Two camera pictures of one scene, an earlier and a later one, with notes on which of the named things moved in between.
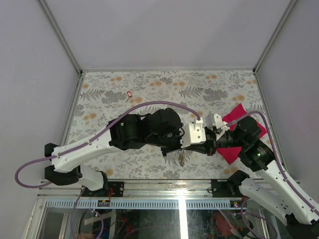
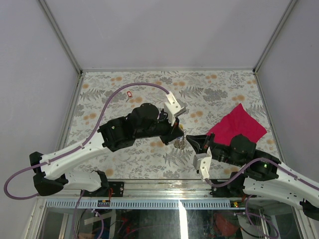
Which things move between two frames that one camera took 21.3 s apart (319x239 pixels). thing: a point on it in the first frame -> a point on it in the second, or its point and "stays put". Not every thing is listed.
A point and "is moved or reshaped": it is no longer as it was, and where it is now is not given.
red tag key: x=129 y=95 stays put
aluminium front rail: x=186 y=189 stays put
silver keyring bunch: x=181 y=159 is moved or reshaped
